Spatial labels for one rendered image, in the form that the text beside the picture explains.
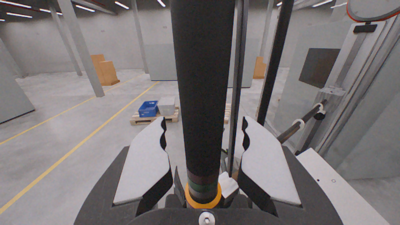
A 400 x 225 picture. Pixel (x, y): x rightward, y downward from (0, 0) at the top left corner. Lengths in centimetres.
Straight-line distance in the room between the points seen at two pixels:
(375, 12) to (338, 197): 60
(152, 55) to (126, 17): 689
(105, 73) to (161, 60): 313
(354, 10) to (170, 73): 712
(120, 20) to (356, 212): 1436
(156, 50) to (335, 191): 744
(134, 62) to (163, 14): 495
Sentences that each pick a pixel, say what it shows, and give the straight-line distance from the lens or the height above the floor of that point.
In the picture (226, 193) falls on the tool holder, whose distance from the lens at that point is 20.
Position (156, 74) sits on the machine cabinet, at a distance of 766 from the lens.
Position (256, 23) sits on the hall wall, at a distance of 1313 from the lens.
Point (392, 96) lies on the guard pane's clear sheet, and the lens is 83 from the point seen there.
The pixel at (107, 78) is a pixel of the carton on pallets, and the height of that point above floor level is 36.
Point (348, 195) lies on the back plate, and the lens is 58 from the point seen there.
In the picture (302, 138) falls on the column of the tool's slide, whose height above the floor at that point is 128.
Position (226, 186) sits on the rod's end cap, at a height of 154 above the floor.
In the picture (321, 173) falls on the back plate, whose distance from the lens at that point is 61.
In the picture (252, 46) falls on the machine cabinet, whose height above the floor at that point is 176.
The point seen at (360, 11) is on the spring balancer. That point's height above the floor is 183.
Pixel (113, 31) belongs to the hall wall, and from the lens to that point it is 1455.
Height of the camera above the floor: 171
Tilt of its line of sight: 29 degrees down
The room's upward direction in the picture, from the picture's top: 1 degrees counter-clockwise
